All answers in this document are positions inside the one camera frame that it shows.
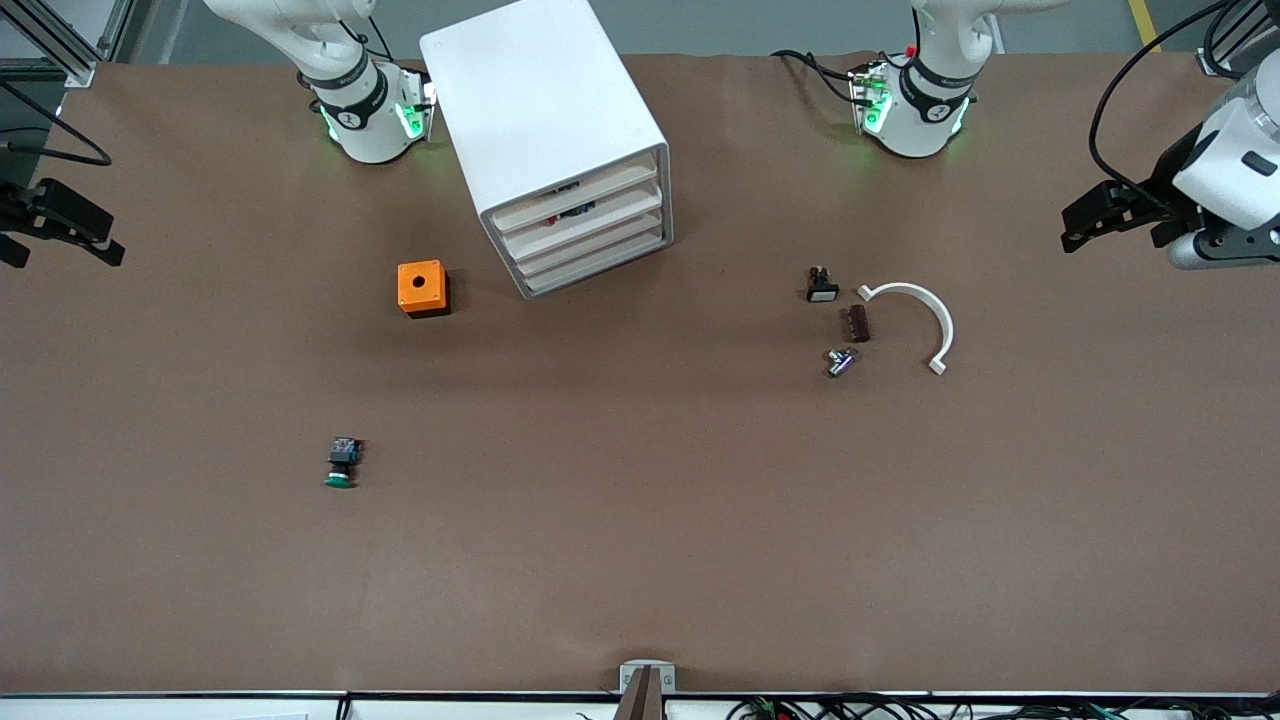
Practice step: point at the orange box with hole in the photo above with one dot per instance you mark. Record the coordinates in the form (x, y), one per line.
(408, 290)

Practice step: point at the small silver metal switch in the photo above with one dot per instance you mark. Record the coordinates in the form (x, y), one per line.
(840, 362)

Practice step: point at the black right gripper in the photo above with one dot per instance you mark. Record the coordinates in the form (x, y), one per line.
(22, 213)

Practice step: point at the brown camera post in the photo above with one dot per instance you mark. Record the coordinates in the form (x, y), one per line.
(642, 700)

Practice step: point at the white table edge rail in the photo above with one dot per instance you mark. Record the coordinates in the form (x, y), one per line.
(200, 708)

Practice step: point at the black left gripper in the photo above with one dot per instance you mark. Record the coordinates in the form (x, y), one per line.
(1166, 180)

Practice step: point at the brown terminal block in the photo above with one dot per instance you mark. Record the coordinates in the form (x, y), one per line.
(856, 324)

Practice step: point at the green mushroom push button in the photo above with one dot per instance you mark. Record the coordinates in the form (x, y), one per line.
(342, 470)

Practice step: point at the white plastic drawer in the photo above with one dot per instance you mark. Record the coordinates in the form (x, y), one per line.
(575, 193)
(597, 270)
(592, 224)
(592, 247)

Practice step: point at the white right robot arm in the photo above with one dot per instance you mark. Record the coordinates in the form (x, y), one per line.
(365, 125)

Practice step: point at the black switch with white face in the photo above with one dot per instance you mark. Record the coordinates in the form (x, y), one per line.
(821, 290)

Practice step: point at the white drawer cabinet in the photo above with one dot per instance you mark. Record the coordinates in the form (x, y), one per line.
(530, 90)

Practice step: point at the white curved plastic piece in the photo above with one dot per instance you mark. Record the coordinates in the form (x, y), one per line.
(935, 305)

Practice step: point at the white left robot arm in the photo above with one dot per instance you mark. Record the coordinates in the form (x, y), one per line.
(915, 125)

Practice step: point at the aluminium frame profile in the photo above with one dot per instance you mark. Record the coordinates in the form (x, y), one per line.
(75, 55)
(1210, 62)

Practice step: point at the grey metal bracket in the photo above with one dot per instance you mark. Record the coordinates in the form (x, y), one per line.
(630, 675)

